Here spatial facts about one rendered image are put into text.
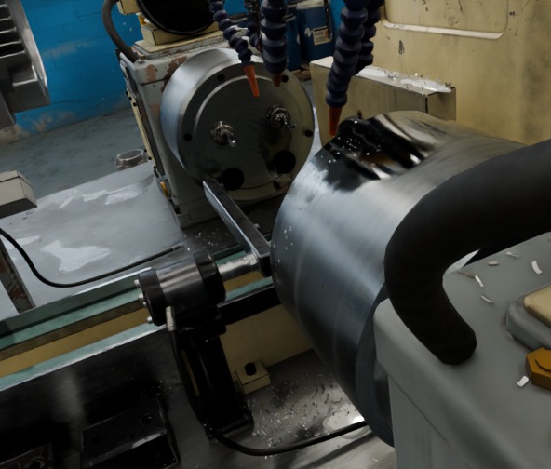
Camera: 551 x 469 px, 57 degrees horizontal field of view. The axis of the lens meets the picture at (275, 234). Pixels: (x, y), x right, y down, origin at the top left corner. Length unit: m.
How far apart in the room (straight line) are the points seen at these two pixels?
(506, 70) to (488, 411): 0.51
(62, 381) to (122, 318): 0.14
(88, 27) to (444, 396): 6.08
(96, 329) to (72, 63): 5.54
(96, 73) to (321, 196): 5.89
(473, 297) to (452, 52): 0.52
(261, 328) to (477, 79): 0.42
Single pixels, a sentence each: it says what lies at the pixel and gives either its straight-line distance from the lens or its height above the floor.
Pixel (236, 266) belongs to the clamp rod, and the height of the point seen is 1.02.
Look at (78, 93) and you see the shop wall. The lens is 6.24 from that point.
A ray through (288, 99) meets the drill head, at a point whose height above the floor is 1.08.
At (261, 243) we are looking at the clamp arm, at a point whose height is 1.03.
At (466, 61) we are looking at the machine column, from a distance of 0.71.
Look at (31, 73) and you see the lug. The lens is 0.51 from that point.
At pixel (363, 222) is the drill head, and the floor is 1.14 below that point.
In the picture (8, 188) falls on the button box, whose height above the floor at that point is 1.06.
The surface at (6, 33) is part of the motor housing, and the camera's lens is 0.49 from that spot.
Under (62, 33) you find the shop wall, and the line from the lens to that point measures 6.18.
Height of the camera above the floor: 1.31
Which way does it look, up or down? 29 degrees down
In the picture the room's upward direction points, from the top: 12 degrees counter-clockwise
